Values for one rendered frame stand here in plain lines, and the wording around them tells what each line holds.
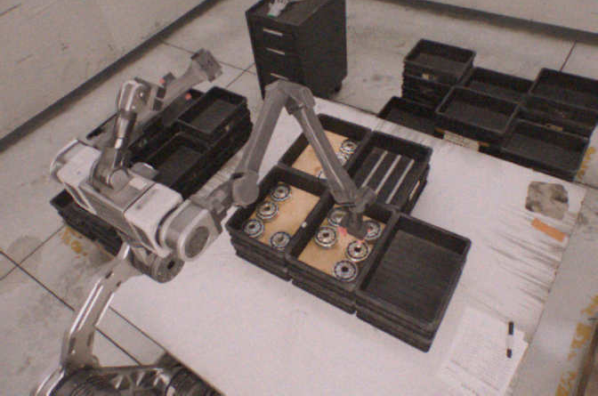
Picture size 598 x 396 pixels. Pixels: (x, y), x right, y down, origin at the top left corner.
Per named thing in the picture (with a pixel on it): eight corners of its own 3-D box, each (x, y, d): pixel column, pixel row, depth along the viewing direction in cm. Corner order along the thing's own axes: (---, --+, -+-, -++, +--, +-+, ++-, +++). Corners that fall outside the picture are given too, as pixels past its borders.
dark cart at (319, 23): (309, 129, 363) (297, 26, 297) (264, 112, 384) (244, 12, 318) (348, 87, 394) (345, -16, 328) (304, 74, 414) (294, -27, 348)
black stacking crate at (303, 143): (334, 202, 208) (332, 185, 200) (279, 180, 221) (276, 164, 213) (372, 147, 230) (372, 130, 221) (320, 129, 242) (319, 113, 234)
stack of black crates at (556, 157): (570, 179, 286) (591, 139, 261) (557, 213, 271) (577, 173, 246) (504, 157, 304) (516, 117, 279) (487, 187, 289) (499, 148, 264)
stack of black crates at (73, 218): (93, 243, 292) (77, 221, 275) (65, 223, 305) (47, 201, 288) (141, 199, 312) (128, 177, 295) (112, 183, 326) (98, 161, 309)
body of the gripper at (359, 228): (346, 215, 175) (347, 203, 170) (370, 227, 171) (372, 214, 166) (337, 227, 172) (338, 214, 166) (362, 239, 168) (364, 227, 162)
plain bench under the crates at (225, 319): (425, 578, 182) (449, 569, 131) (148, 356, 253) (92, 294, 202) (544, 269, 264) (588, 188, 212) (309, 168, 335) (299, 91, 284)
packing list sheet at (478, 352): (500, 418, 154) (500, 418, 154) (432, 378, 164) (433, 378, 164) (530, 335, 171) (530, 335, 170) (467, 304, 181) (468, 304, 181)
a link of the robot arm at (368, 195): (332, 194, 164) (349, 192, 157) (349, 174, 170) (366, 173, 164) (348, 220, 168) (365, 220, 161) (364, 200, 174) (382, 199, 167)
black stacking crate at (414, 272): (430, 343, 162) (433, 329, 153) (353, 304, 174) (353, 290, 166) (467, 257, 183) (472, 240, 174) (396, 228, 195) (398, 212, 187)
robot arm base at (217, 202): (198, 223, 134) (187, 198, 126) (216, 205, 138) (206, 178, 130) (220, 236, 130) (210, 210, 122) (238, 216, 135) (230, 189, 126)
